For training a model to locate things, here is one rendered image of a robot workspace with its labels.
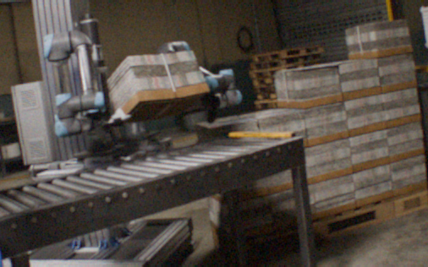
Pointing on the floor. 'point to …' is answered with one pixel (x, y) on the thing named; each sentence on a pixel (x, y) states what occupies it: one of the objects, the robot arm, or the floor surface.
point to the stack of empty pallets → (285, 60)
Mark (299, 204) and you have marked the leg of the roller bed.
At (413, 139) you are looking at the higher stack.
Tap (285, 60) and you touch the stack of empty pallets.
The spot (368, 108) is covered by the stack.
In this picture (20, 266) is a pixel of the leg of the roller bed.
